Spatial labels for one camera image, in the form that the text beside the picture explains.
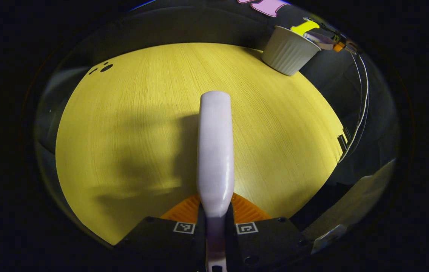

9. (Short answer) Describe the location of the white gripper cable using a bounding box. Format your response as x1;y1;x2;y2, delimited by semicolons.
337;49;370;164

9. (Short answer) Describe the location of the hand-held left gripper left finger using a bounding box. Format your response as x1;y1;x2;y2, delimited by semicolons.
114;193;206;272

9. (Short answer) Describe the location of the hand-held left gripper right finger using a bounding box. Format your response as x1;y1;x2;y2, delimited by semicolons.
226;192;314;272

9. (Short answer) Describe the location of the small lilac broom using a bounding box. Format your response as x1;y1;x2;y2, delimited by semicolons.
196;90;235;272

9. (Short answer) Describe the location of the black desk edge bracket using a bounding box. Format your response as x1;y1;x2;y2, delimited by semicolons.
336;128;350;152

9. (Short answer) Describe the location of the lilac plastic dustpan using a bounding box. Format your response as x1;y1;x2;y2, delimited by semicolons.
303;31;336;51

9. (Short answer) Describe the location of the white ribbed garbage bin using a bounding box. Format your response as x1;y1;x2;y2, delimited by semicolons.
262;26;321;76

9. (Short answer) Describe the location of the yellow wooden desktop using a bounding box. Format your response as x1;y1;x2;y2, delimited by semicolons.
55;42;345;246

